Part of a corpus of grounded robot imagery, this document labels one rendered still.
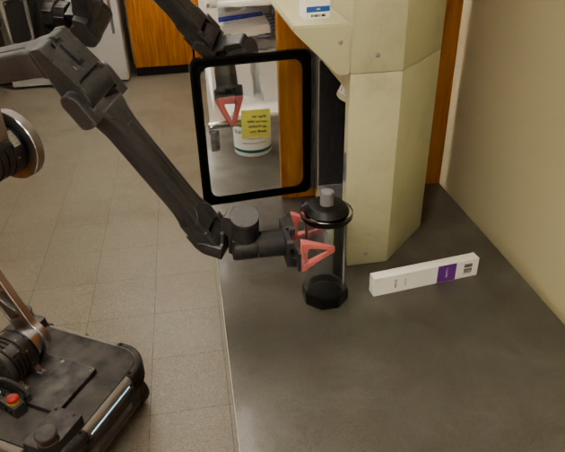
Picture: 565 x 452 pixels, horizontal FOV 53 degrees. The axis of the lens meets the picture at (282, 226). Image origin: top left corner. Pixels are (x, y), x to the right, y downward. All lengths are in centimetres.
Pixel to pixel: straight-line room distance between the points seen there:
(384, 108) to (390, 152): 10
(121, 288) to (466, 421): 221
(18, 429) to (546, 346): 162
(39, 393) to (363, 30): 162
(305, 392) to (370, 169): 50
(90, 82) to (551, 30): 92
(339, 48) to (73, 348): 162
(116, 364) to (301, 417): 128
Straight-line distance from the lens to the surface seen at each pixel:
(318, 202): 118
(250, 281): 136
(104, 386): 218
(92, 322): 285
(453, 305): 132
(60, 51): 104
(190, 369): 250
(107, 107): 105
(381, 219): 136
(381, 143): 127
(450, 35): 166
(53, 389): 220
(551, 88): 136
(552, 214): 138
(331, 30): 116
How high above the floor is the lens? 175
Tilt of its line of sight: 31 degrees down
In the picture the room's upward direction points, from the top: 2 degrees counter-clockwise
